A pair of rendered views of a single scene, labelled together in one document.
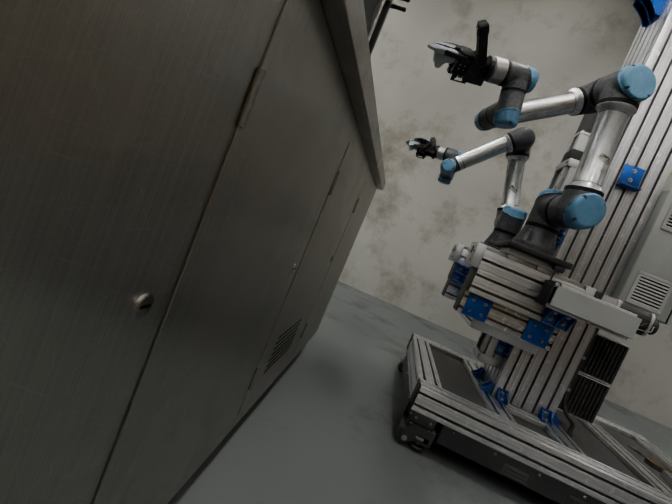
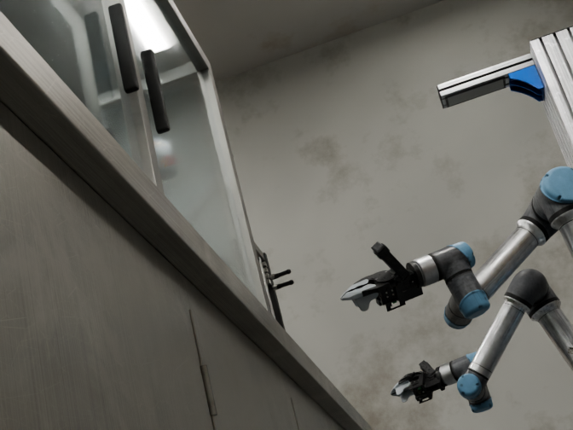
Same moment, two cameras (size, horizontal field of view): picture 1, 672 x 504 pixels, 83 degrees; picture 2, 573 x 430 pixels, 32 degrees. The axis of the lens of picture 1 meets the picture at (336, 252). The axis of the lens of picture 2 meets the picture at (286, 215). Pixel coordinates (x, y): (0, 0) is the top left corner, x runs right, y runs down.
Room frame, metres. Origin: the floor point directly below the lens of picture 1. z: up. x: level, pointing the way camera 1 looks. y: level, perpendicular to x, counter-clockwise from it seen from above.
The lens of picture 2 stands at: (-1.15, 0.06, 0.43)
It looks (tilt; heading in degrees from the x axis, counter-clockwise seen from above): 25 degrees up; 0
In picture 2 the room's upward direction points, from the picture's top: 15 degrees counter-clockwise
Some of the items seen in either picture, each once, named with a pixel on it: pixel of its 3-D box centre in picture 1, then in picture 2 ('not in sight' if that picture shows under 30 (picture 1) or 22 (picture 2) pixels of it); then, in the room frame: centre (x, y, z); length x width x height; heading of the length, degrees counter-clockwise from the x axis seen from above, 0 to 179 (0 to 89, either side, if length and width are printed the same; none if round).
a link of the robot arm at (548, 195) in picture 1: (551, 210); not in sight; (1.43, -0.67, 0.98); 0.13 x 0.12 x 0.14; 7
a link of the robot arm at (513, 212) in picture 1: (511, 219); not in sight; (1.93, -0.75, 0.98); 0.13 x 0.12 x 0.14; 165
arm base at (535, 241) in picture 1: (536, 239); not in sight; (1.44, -0.67, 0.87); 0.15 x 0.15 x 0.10
